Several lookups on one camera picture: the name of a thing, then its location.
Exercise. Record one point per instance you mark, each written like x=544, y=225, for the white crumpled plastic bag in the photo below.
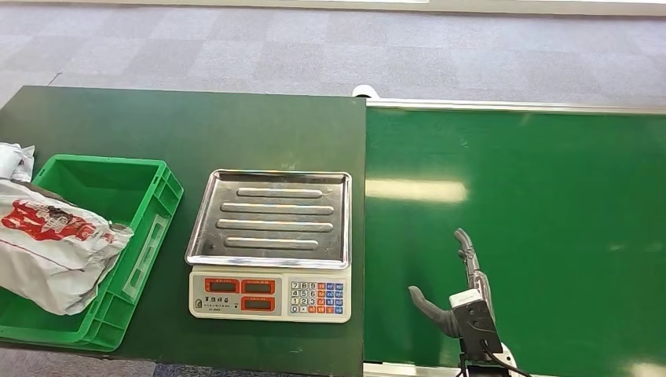
x=14, y=161

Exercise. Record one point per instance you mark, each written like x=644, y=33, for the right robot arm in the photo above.
x=486, y=370

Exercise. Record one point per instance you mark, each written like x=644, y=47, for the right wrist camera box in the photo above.
x=476, y=322

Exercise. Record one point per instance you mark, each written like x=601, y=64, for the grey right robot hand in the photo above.
x=439, y=318

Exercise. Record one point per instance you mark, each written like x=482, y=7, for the green plastic crate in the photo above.
x=135, y=208

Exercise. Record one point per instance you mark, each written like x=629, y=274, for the white plastic package red print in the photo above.
x=52, y=255

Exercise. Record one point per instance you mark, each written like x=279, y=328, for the white electronic scale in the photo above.
x=270, y=296

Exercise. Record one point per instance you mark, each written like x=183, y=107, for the stainless steel scale tray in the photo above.
x=270, y=224

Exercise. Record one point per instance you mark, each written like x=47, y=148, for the steel conveyor side rail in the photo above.
x=520, y=106
x=411, y=370

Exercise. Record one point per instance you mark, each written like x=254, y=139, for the white conveyor roller cap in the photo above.
x=365, y=91

